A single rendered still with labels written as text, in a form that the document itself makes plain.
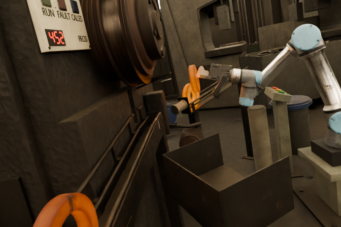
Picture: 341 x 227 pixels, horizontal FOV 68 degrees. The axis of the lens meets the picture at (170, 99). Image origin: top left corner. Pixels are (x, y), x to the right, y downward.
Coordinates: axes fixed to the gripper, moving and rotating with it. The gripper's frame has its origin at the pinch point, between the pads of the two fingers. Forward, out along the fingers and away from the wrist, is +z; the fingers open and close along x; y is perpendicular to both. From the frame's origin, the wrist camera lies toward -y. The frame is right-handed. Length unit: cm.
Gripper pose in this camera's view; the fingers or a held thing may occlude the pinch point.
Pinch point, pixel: (194, 75)
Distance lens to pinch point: 141.4
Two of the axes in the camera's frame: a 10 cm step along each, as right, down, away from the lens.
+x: -1.9, 2.1, -9.6
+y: 0.8, -9.7, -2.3
